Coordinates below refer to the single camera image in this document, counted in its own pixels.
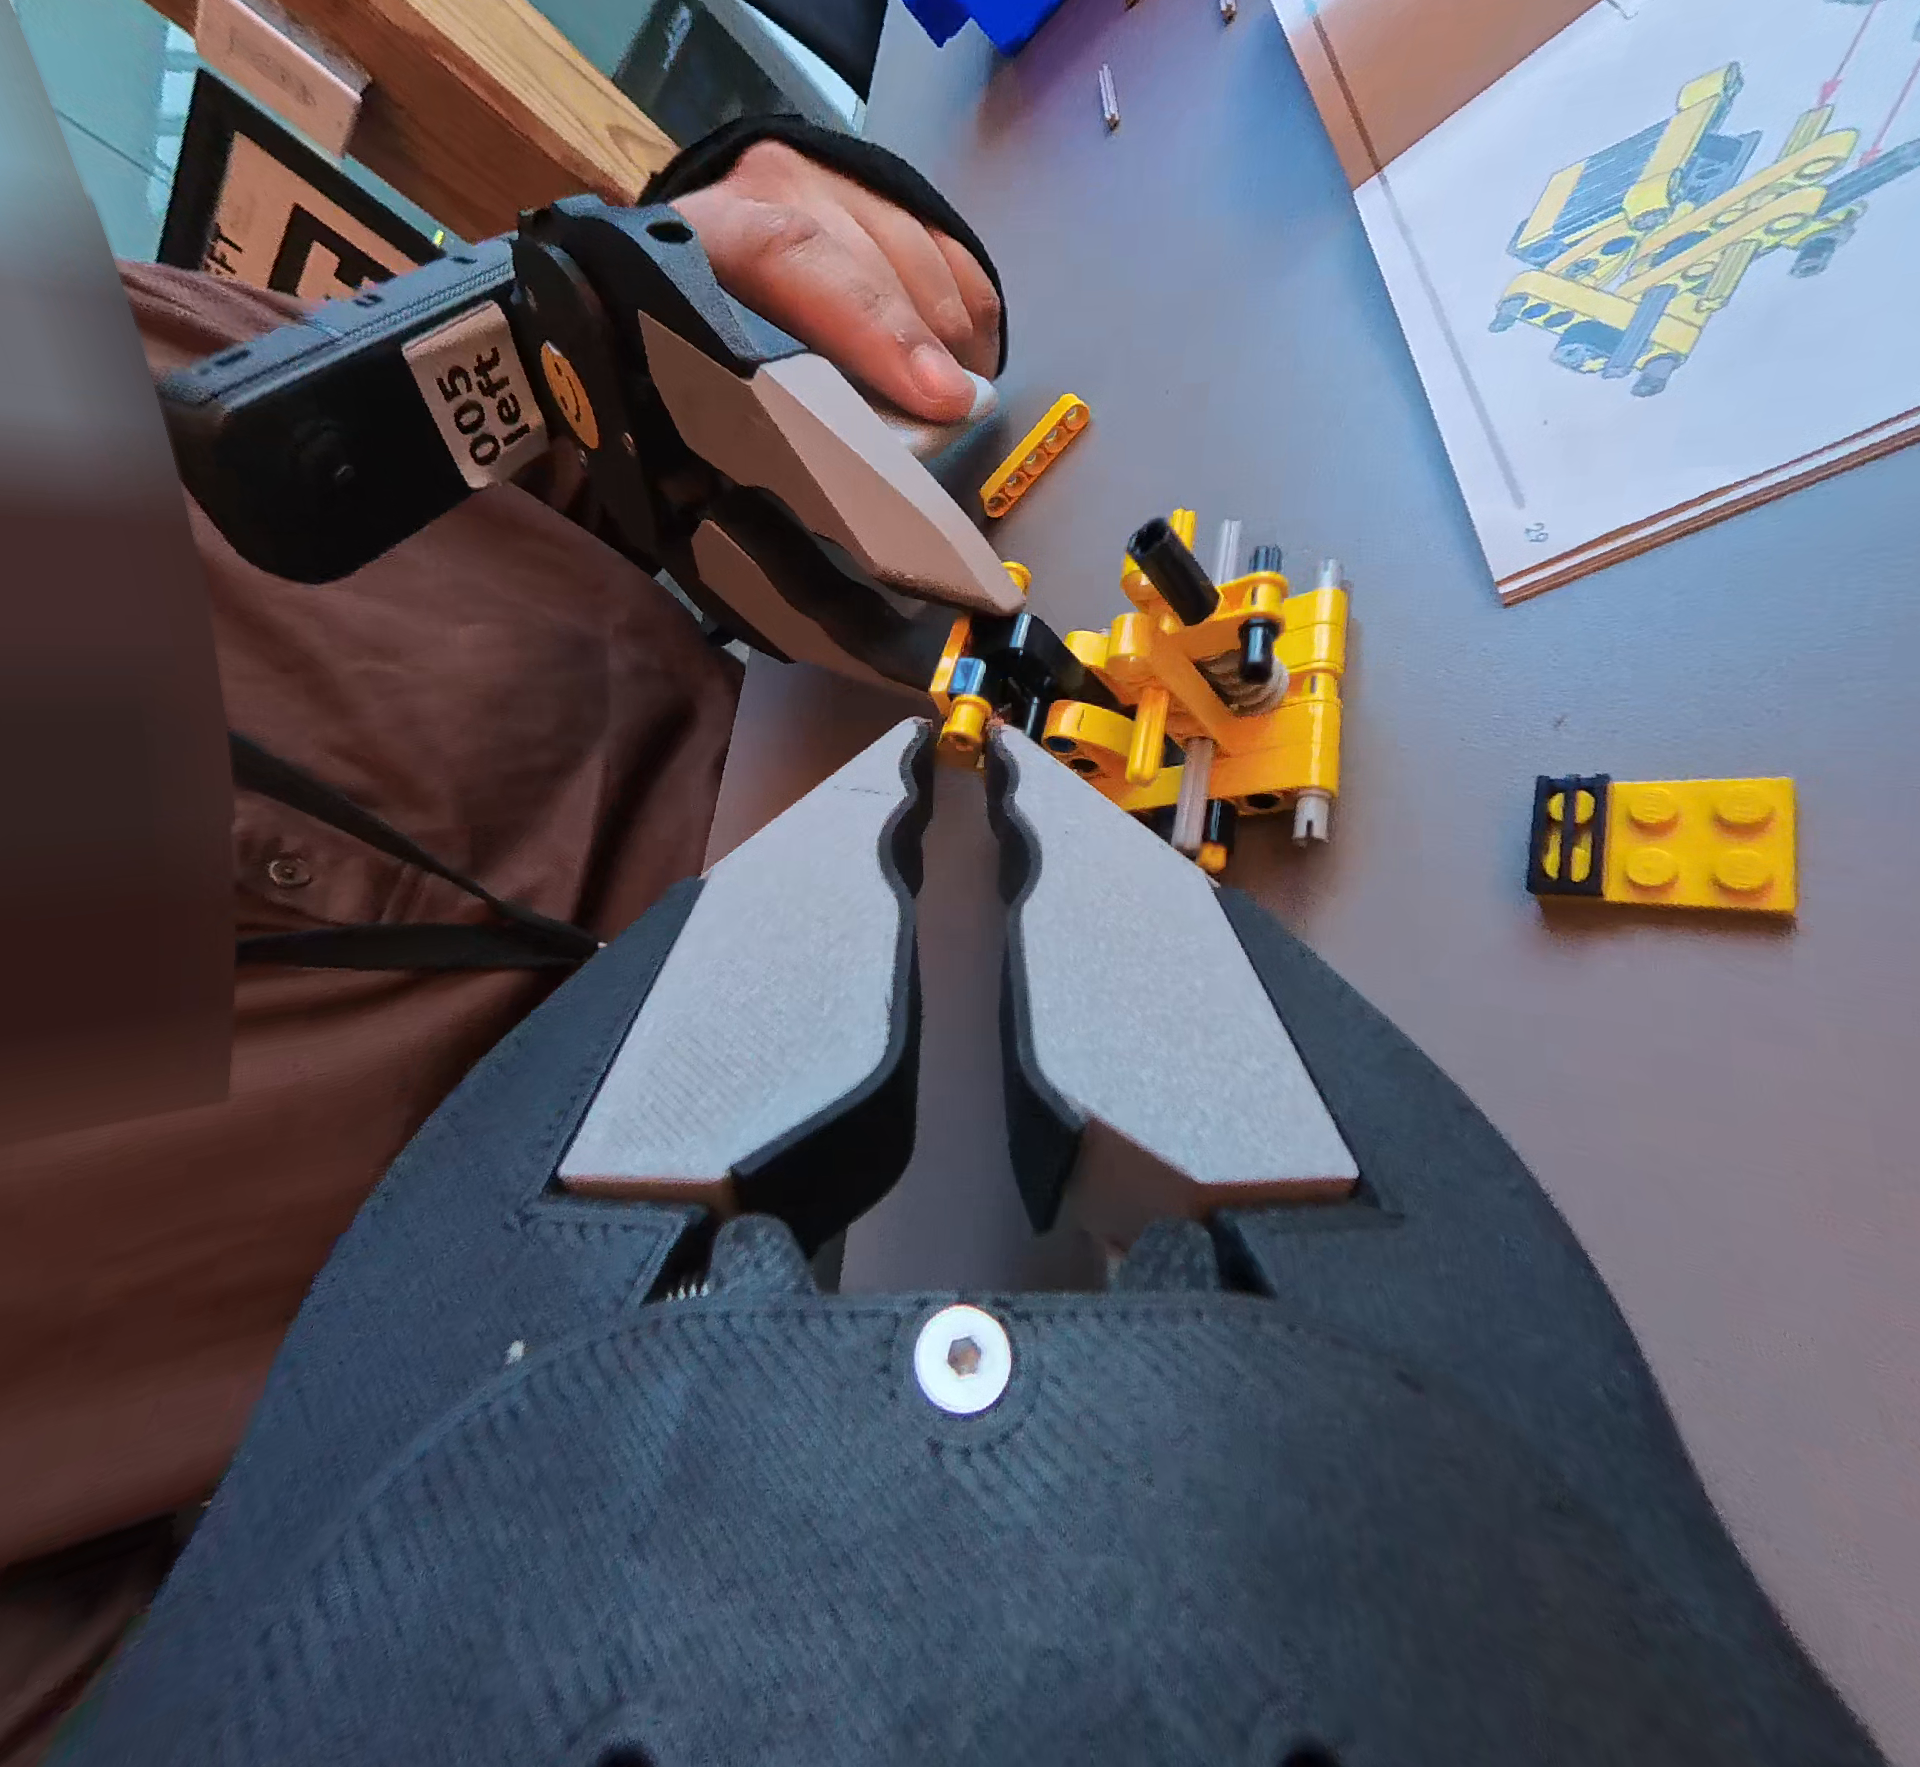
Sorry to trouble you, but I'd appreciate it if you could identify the yellow lego beam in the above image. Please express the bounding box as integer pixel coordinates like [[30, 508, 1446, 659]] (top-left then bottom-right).
[[980, 394, 1095, 518]]

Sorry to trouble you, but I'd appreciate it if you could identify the yellow lego vehicle model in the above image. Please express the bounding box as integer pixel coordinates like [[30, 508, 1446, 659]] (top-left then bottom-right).
[[928, 508, 1353, 877]]

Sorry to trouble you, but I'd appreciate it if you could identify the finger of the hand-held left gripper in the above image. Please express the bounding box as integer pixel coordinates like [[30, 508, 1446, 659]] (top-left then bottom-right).
[[687, 511, 970, 698], [634, 309, 1034, 620]]

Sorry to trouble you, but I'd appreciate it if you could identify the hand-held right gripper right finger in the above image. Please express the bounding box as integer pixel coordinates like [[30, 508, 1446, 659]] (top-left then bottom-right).
[[984, 726, 1363, 1236]]

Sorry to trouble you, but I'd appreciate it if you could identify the yellow black lego brick assembly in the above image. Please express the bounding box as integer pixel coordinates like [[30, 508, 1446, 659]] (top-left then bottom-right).
[[1525, 772, 1799, 917]]

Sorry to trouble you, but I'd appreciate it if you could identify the black framed sign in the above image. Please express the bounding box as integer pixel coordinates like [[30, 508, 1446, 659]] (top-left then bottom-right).
[[155, 71, 445, 299]]

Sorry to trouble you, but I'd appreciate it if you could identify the black lanyard strap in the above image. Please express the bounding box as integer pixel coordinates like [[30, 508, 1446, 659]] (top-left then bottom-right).
[[231, 731, 607, 976]]

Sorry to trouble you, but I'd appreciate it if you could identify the lego instruction booklet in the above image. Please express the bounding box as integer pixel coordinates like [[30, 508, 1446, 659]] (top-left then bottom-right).
[[1261, 0, 1920, 607]]

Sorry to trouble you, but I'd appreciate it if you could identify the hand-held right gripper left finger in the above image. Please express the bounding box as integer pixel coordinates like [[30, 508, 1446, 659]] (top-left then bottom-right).
[[557, 721, 935, 1243]]

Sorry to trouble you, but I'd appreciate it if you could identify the person's left hand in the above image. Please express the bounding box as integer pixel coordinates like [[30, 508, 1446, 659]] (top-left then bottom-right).
[[679, 138, 1009, 421]]

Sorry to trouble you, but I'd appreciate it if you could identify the person's brown shirt torso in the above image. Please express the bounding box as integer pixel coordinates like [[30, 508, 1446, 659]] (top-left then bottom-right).
[[0, 257, 753, 1767]]

